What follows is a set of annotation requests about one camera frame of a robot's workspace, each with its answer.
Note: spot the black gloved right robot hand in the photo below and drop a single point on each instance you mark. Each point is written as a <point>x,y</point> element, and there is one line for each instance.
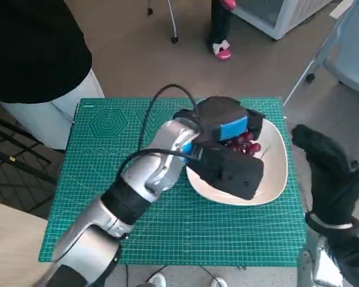
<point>332,179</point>

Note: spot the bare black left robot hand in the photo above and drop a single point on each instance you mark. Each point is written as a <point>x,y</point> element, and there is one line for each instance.
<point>221,113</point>

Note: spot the red toy grape bunch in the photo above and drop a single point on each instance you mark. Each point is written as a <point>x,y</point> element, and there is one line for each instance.
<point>245,146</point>

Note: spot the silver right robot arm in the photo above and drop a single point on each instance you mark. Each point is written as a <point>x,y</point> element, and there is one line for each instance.
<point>320,263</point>

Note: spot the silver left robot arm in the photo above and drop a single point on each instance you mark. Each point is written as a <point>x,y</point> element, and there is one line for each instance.
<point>155,167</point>

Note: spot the white square plate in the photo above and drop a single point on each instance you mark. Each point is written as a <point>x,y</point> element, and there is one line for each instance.
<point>272,173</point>

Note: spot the person with pink shoe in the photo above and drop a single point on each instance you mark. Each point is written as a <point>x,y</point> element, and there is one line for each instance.
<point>220,27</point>

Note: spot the white cabinet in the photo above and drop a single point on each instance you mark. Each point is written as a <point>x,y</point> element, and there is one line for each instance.
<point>266,12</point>

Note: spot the green cutting mat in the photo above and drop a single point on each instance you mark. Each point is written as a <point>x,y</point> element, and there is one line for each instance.
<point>197,230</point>

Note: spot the grey mesh chair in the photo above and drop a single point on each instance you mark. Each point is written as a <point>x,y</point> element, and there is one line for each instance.
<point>356,53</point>

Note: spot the white foot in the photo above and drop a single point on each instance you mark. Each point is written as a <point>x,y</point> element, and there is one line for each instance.
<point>157,280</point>
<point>219,283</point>

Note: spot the person in black top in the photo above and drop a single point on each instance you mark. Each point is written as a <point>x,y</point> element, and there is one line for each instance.
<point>33,45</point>

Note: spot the light wooden desk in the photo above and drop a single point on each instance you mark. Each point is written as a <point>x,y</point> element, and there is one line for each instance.
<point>12,251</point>

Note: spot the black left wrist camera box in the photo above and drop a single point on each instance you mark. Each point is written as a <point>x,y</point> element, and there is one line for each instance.
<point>230,173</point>

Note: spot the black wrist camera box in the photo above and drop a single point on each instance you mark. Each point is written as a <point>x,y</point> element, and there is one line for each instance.
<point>356,257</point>
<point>230,173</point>

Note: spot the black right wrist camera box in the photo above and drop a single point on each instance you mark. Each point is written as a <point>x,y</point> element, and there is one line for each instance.
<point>356,257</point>

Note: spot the metal frame with casters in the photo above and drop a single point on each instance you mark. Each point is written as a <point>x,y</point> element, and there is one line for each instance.
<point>174,21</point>

